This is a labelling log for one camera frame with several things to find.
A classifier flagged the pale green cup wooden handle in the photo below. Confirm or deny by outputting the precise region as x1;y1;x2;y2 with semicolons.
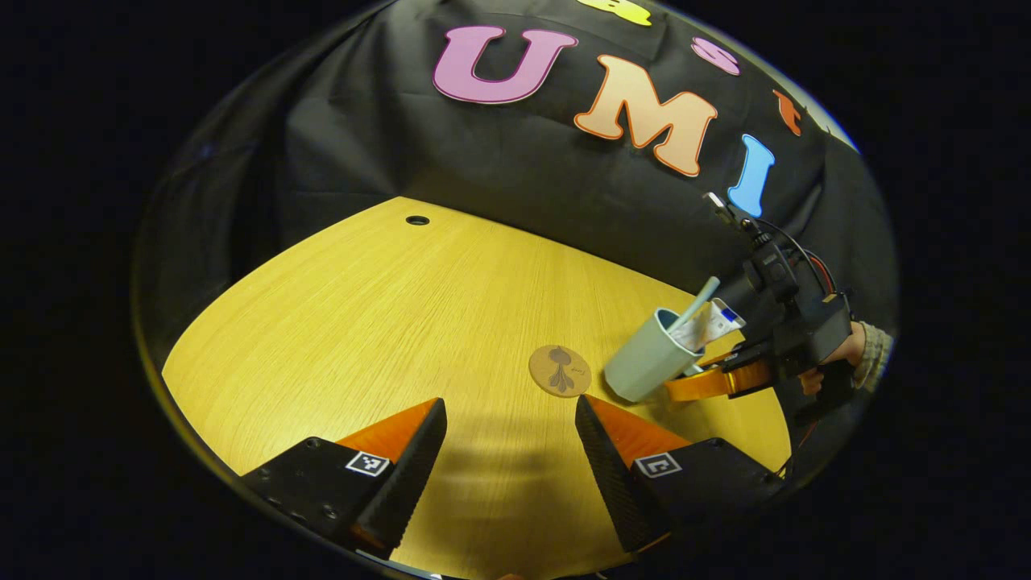
604;308;706;404

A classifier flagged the round cork coaster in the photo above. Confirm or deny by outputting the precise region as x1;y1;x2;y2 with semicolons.
528;345;593;398

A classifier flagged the yellow wooden desktop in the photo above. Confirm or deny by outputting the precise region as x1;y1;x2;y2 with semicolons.
161;196;792;579

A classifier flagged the black backdrop cloth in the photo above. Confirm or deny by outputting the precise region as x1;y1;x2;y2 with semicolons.
133;0;899;484

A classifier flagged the white toothpaste tube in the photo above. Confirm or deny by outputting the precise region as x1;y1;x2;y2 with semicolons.
670;298;747;354

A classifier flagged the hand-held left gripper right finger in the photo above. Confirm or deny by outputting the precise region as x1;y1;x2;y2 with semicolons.
574;393;786;557

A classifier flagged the pale green toothbrush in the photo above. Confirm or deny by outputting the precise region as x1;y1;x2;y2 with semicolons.
669;276;722;333

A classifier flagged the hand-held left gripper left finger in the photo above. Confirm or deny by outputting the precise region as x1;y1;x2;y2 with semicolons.
240;396;449;561

